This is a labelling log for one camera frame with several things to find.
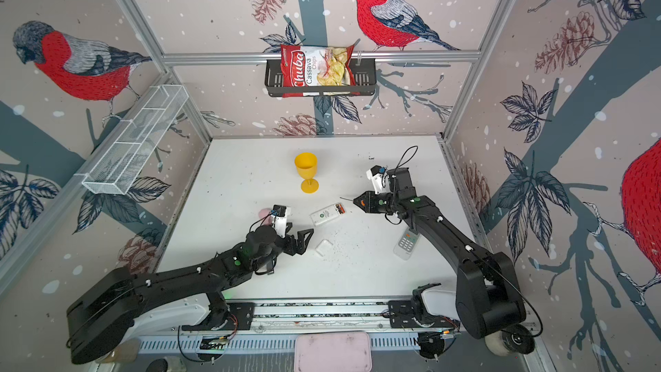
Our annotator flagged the white battery cover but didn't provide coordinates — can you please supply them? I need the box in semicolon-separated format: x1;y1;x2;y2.
315;239;334;258

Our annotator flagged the white air conditioner remote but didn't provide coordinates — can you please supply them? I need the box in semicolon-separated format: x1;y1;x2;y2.
309;203;346;227

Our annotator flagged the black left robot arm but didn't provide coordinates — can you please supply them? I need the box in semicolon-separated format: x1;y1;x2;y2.
66;226;314;365

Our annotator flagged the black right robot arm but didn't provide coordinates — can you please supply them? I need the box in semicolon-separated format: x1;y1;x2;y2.
353;165;527;339

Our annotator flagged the yellow plastic goblet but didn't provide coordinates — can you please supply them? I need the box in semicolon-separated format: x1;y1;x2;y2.
294;153;319;194

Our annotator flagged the pink tray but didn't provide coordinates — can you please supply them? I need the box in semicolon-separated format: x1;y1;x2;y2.
294;332;373;372

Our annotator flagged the red cassava chips bag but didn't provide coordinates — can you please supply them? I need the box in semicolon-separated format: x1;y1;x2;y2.
281;45;356;88

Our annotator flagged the white tape roll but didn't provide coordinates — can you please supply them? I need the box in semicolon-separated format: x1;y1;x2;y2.
485;324;535;357

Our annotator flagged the glass jar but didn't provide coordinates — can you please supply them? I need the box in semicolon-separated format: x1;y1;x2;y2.
96;339;141;364

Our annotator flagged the pink handled knife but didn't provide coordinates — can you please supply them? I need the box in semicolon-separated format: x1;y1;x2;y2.
258;208;272;220

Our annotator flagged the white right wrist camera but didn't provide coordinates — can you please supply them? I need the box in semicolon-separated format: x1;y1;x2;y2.
367;165;390;195

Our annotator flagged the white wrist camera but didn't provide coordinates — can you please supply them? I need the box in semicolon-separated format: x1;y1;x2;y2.
367;165;390;195
271;205;291;238

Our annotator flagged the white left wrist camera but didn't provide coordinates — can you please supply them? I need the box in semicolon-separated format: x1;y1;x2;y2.
271;205;291;238

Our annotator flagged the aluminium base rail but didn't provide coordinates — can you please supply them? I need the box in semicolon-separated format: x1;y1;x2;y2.
105;296;533;337

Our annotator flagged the black wall basket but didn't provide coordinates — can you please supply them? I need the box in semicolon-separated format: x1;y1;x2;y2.
264;59;377;97

